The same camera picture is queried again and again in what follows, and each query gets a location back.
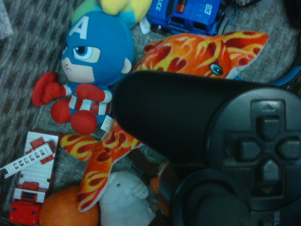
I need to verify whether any black gamepad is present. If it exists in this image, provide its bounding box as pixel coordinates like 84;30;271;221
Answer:
111;70;301;226

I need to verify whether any grey woven basket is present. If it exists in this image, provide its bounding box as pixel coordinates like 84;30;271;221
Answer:
0;0;301;226

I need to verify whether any brown plush toy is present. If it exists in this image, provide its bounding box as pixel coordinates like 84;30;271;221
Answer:
128;149;170;184

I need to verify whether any orange flame pattern plush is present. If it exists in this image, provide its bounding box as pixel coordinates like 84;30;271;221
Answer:
60;31;269;212

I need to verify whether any Captain America plush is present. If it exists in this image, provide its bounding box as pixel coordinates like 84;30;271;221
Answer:
32;11;135;135

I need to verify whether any white plush toy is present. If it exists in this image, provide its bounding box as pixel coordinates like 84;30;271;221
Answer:
98;170;157;226

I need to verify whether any blue toy police car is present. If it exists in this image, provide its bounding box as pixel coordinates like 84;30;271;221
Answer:
146;0;225;36

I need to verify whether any yellow green plush toy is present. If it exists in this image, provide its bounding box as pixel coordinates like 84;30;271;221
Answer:
71;0;153;29

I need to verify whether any red white toy fire truck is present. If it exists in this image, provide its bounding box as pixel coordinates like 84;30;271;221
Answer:
0;130;61;226

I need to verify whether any orange ball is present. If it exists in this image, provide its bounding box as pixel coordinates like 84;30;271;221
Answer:
39;185;101;226

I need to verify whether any blue plastic toy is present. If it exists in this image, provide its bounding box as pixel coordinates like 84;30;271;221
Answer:
272;65;301;88

